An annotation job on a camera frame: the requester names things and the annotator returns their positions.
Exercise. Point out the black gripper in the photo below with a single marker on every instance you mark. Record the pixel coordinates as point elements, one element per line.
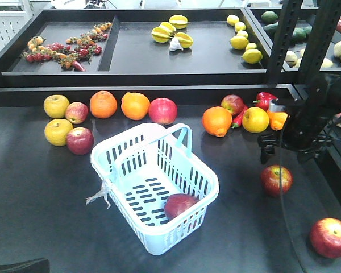
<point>301,132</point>

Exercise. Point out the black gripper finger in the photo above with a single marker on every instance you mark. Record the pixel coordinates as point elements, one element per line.
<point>35,265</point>

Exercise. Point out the red yellow apple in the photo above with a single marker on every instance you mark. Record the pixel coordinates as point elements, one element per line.
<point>275,177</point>
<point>325,237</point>
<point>177,204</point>

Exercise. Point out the red yellow apple front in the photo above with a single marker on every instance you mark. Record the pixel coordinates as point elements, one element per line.
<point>325,237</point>

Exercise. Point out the light blue plastic basket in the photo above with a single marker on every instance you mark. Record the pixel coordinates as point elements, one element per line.
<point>140,168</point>

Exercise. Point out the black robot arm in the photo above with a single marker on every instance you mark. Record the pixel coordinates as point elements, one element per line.
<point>325,90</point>

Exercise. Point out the large orange fruit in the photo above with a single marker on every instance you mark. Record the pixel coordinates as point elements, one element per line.
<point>276,120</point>

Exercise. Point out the yellow orange citrus fruit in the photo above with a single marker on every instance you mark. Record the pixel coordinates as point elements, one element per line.
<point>255,120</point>

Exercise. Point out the red chili pepper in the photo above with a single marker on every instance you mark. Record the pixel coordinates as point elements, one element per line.
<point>237,121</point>

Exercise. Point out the red bell pepper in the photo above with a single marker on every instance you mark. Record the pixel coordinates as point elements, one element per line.
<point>262,100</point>

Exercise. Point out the dark red apple back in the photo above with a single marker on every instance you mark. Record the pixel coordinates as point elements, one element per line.
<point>233,103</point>

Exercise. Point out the big red apple centre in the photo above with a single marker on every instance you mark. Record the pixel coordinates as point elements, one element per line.
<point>163,111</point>

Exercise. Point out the dark red apple left group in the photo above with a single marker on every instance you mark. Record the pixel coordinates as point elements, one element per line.
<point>80,140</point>

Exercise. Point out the white garlic bulb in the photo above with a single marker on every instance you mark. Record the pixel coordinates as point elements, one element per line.
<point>175,45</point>

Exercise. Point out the yellow pear apple lower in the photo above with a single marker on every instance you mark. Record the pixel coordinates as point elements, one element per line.
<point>56,131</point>

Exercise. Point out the yellow pear apple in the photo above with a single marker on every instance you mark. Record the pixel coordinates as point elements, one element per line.
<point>56,131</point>
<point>55,106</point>

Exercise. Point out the orange fruit centre left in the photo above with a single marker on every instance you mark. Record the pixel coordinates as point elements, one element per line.
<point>135,105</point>

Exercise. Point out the small pink apple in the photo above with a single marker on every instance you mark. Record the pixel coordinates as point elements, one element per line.
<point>76,112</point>

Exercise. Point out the yellow pear apple upper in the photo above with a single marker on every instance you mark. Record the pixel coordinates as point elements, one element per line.
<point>55,106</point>

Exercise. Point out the orange tangerine left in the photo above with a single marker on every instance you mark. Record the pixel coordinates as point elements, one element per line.
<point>103,104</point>

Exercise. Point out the black wooden produce stand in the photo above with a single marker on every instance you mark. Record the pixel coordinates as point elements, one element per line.
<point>44,211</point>

